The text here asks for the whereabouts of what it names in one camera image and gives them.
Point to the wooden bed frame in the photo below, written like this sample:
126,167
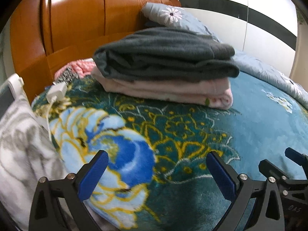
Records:
45,35

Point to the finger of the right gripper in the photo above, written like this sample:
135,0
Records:
297,157
287,187

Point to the pink patterned pillow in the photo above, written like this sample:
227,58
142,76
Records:
74,70

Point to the white charger with cable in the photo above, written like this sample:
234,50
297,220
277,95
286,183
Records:
55,93

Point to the grey-blue floral duvet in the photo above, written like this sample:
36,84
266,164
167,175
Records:
179,18

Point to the grey white patterned blanket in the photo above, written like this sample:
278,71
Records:
27,154

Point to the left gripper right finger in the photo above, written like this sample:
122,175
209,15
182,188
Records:
239,189

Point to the pink fleece garment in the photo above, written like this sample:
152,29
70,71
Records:
211,93

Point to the teal floral bed blanket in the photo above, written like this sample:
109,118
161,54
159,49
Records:
157,177

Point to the white black-striped wardrobe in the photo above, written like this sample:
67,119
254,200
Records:
265,29

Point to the grey knit sweater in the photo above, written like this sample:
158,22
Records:
163,53

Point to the white tablet device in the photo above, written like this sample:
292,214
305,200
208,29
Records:
10,90

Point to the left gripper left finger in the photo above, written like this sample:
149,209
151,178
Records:
46,212

